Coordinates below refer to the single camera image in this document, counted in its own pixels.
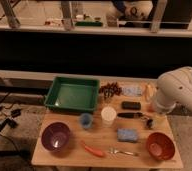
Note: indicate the yellow banana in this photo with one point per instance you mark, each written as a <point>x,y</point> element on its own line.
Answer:
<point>148,92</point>

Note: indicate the black handled knife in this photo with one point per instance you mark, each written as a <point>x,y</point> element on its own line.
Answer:
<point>130,115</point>

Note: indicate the red-brown bowl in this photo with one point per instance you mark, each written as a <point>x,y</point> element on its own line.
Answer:
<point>160,146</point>

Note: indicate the silver metal fork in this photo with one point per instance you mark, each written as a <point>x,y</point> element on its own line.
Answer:
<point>115,151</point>

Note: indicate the person in background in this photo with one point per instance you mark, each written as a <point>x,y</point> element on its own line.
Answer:
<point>135,12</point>

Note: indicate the blue sponge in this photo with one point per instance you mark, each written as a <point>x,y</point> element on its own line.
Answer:
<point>127,135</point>

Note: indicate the small blue cup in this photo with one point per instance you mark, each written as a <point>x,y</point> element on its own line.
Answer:
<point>86,120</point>

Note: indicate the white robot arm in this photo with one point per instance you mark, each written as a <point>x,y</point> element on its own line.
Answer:
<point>173,87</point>

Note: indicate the white plastic cup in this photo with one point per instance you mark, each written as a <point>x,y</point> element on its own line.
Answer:
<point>108,115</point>

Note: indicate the green item on shelf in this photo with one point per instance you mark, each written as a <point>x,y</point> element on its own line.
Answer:
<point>89,24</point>

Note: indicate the dark red grape bunch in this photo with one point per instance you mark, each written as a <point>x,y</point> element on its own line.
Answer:
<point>110,89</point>

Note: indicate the orange carrot toy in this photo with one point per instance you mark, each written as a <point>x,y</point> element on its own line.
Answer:
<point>93,151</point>

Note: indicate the black rectangular box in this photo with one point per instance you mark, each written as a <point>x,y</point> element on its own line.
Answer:
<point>131,105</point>

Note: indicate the green plastic tray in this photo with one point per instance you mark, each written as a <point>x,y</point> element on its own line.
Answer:
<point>73,94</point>

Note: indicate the purple bowl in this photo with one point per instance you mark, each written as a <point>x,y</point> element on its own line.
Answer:
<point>55,136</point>

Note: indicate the wooden table board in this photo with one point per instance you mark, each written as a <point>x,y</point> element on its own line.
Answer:
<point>103,137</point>

